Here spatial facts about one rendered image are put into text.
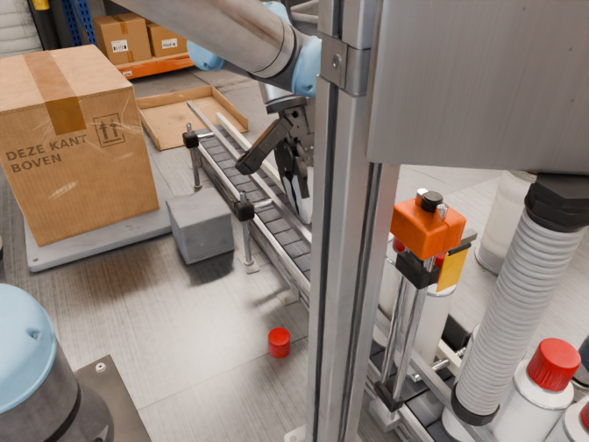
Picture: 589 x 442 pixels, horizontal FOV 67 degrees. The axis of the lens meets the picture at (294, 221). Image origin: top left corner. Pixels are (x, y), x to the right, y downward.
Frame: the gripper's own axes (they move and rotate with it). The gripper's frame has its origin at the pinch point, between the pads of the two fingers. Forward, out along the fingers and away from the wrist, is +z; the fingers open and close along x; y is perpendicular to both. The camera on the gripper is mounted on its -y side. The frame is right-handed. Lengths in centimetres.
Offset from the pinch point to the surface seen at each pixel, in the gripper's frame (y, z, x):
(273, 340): -13.9, 14.3, -10.5
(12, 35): -54, -154, 376
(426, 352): -0.1, 15.9, -28.0
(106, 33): 14, -131, 327
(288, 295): -6.3, 12.3, -0.8
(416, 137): -16, -12, -53
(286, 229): -0.9, 2.4, 6.7
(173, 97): 0, -36, 78
